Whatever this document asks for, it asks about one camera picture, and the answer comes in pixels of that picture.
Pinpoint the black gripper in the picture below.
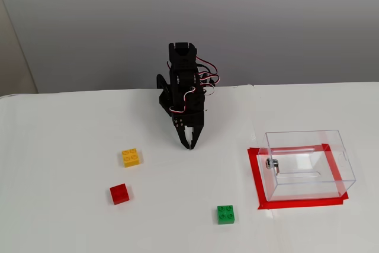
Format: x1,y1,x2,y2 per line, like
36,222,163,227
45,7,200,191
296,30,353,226
171,92,207,151

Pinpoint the green lego brick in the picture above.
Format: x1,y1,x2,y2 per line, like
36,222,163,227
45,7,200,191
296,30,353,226
216,204,237,225

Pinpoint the yellow lego brick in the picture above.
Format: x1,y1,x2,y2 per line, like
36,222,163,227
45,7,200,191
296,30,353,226
121,148,144,168

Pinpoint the red lego brick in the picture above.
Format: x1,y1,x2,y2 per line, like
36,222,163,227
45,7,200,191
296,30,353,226
109,183,132,206

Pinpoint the transparent plastic box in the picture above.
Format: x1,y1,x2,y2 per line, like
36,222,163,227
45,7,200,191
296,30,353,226
257,129,357,203

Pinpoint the black table clamp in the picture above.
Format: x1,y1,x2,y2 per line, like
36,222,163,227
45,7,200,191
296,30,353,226
156,73,174,117

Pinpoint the silver cam lock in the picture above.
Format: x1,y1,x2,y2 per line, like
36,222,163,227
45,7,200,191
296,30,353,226
265,158,281,177

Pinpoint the red white gripper servo cable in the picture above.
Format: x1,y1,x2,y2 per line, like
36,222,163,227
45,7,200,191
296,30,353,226
169,86,195,115

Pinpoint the long red black servo cable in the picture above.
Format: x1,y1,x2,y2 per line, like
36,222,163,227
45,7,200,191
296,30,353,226
196,56,220,96

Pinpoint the red tape frame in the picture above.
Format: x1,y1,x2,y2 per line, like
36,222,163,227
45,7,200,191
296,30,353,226
247,143,349,211

